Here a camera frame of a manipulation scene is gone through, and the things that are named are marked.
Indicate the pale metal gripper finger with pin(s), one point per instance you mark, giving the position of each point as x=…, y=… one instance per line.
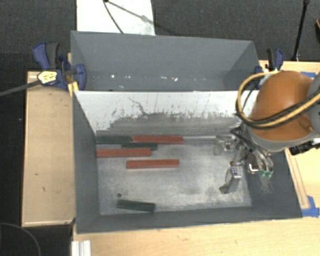
x=222, y=144
x=232, y=179

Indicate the grey metal bin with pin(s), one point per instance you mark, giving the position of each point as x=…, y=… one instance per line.
x=176, y=185

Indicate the red-brown flat block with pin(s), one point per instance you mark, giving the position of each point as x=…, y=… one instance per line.
x=124, y=152
x=152, y=163
x=157, y=139

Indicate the dark green flat block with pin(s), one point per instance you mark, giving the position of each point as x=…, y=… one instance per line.
x=112, y=139
x=135, y=205
x=140, y=145

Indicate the pale wood flat board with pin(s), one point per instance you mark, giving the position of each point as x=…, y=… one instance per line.
x=48, y=153

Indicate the black cylinder on white bracket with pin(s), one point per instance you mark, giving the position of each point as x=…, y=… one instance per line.
x=304, y=148

